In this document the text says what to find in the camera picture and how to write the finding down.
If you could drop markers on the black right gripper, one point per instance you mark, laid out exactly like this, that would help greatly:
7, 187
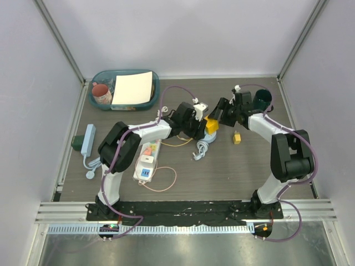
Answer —
222, 105

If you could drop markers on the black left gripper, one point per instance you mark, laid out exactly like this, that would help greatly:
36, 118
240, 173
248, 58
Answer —
197, 134

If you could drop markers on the yellow cube socket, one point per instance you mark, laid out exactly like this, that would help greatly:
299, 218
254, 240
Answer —
212, 125

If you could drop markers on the light blue round socket base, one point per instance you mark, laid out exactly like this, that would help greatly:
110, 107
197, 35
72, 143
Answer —
209, 138

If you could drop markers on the pale yellow USB charger plug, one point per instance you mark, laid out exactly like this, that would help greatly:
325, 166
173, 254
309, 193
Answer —
236, 138

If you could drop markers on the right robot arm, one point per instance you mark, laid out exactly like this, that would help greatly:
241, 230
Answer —
291, 157

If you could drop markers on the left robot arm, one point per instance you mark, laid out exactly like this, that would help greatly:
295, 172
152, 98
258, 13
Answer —
119, 147

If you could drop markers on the pink plug adapter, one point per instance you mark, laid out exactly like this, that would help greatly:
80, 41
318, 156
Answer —
149, 151

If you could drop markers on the dark green mug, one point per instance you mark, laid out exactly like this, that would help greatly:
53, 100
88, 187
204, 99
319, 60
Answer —
262, 100

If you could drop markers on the white charger block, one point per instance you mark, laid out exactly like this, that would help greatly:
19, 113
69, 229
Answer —
147, 161

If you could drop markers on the white paper sheet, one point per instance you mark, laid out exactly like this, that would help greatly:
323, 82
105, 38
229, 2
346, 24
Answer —
132, 89

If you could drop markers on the white power strip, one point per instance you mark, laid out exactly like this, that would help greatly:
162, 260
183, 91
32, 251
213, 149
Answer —
145, 174

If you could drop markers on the red patterned cup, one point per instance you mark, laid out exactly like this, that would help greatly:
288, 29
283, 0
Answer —
101, 94

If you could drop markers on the teal plastic basin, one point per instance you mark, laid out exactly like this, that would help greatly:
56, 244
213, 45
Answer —
108, 77

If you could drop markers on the light blue power strip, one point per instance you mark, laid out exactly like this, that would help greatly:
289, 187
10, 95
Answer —
88, 140

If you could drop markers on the dark green box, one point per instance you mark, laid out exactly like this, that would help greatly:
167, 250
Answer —
77, 142

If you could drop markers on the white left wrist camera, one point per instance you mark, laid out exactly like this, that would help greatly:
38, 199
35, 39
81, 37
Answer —
200, 109

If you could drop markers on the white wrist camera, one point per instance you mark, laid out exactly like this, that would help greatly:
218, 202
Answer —
200, 109
235, 100

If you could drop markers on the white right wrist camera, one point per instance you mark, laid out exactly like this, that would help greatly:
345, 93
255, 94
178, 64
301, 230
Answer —
235, 100

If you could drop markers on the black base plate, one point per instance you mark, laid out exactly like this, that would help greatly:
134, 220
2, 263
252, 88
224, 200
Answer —
194, 213

